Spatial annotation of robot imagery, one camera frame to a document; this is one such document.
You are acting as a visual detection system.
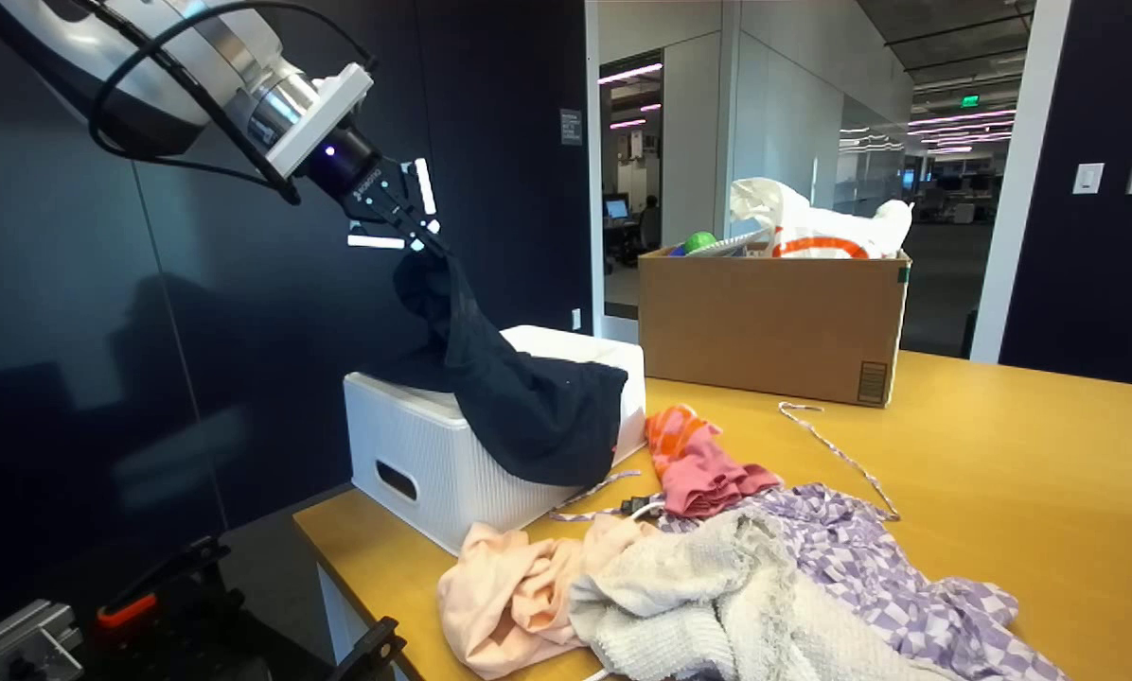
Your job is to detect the white twisted cord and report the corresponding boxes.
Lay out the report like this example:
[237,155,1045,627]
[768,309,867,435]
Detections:
[771,396,904,524]

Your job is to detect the purple checkered cloth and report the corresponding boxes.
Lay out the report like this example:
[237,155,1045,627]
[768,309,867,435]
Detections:
[737,484,1067,681]

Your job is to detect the pink and orange sock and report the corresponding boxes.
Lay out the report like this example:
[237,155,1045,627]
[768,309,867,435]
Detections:
[639,405,785,523]

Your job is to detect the navy blue cloth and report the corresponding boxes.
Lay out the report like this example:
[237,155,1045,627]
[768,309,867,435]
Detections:
[359,241,633,493]

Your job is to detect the white plastic laundry basket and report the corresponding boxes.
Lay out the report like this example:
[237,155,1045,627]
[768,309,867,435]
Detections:
[339,320,651,561]

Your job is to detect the white plastic bag orange print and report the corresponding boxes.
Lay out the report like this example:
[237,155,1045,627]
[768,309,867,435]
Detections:
[728,173,916,266]

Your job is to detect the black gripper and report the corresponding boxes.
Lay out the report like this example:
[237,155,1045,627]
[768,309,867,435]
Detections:
[308,123,445,261]

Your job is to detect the white cable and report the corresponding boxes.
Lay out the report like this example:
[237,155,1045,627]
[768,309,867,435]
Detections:
[542,466,670,531]

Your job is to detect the peach cloth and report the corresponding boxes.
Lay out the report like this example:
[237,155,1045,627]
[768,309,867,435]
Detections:
[432,511,633,681]

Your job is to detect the black clamp orange handle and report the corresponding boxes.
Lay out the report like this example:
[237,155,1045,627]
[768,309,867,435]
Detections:
[85,524,234,648]

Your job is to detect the brown cardboard box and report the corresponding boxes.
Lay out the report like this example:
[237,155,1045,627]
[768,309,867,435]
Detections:
[636,245,916,408]

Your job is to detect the cream towel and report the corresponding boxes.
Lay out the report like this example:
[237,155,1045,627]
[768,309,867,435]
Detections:
[567,507,956,681]

